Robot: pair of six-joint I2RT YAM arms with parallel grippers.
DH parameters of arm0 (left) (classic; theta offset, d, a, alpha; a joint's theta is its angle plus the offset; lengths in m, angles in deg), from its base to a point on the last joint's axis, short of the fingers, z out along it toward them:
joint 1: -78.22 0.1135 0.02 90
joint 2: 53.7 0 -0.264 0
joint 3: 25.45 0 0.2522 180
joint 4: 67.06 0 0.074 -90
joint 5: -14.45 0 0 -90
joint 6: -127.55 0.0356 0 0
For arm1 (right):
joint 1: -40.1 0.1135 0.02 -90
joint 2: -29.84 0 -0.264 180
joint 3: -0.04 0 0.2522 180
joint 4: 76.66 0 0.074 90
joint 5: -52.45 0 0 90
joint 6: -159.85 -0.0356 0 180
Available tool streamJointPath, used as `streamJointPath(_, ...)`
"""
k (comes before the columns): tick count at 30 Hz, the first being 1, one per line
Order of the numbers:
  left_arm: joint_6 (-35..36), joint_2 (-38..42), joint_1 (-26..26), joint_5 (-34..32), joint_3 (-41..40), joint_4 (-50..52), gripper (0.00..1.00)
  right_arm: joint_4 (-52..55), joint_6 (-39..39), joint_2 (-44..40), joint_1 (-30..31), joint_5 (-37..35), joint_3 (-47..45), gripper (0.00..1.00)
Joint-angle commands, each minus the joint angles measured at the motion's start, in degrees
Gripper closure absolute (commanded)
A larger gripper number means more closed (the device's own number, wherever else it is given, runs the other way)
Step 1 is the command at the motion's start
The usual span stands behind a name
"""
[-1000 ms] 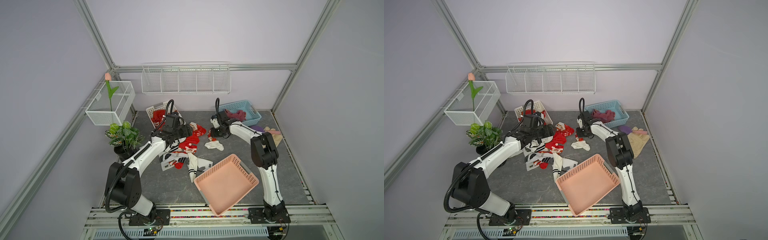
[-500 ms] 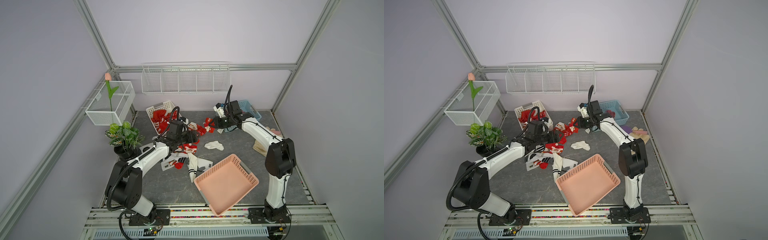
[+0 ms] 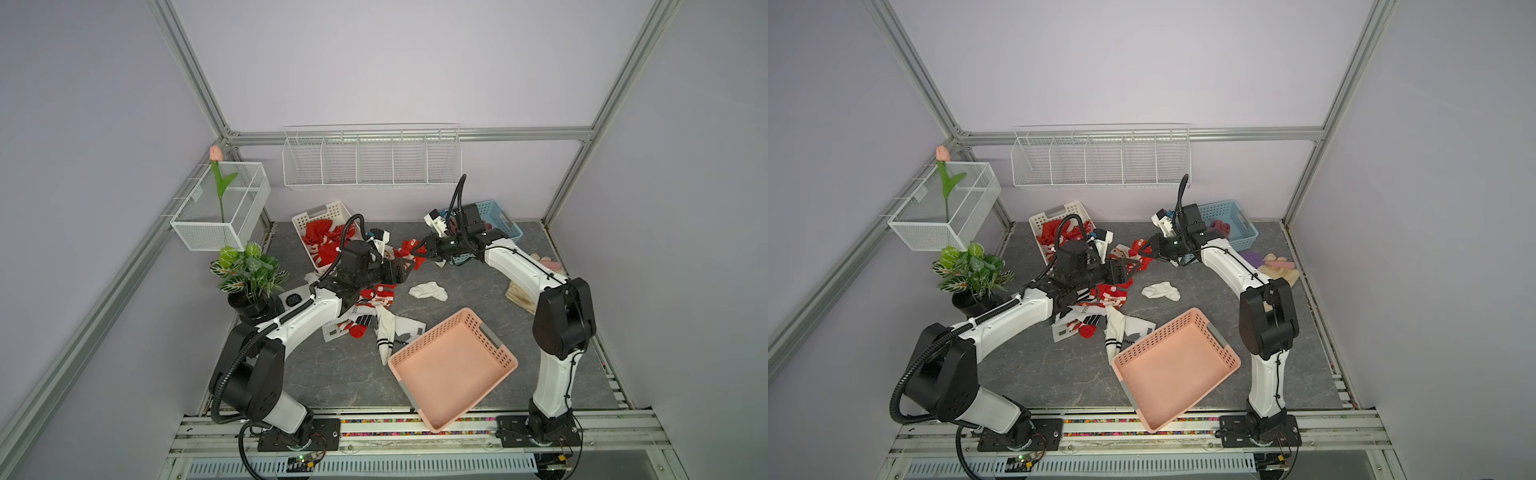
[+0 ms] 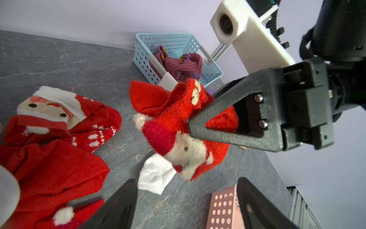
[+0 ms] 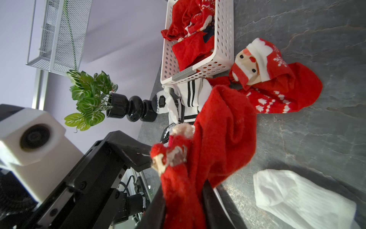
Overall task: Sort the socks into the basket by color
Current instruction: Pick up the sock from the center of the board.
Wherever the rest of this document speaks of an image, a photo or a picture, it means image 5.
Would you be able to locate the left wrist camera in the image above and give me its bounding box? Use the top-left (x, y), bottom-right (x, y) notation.
top-left (1, 104), bottom-right (83, 204)

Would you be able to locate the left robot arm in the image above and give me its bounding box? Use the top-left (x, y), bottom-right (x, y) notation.
top-left (1, 104), bottom-right (151, 229)

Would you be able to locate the white black striped sock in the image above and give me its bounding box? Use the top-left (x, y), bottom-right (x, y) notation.
top-left (173, 78), bottom-right (212, 125)

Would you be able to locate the artificial pink tulip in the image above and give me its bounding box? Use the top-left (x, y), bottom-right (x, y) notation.
top-left (63, 0), bottom-right (77, 70)

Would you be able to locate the green potted plant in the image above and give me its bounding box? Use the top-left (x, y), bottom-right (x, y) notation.
top-left (64, 70), bottom-right (157, 131)

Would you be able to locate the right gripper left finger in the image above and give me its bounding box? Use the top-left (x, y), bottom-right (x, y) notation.
top-left (135, 186), bottom-right (166, 229)

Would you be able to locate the white sock black pattern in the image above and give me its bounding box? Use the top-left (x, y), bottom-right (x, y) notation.
top-left (152, 88), bottom-right (179, 144)

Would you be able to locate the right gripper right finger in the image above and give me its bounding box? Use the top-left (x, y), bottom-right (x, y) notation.
top-left (202, 180), bottom-right (235, 229)

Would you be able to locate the plain red fleece sock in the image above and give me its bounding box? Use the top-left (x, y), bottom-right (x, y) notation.
top-left (173, 31), bottom-right (215, 71)

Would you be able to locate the white plastic basket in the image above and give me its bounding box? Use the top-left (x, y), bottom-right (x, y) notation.
top-left (160, 1), bottom-right (234, 85)

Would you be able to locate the red white striped sock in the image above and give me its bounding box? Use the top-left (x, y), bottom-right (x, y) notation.
top-left (161, 0), bottom-right (215, 41)

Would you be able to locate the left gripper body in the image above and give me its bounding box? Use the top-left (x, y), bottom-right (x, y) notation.
top-left (25, 131), bottom-right (151, 229)

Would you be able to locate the red snowflake sock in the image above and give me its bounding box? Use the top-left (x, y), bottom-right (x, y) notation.
top-left (150, 85), bottom-right (257, 229)

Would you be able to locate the santa face red sock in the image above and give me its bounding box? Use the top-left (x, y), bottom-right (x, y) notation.
top-left (229, 38), bottom-right (323, 114)

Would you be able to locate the white mesh wall box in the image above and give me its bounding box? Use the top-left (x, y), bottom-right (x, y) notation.
top-left (26, 0), bottom-right (92, 75)

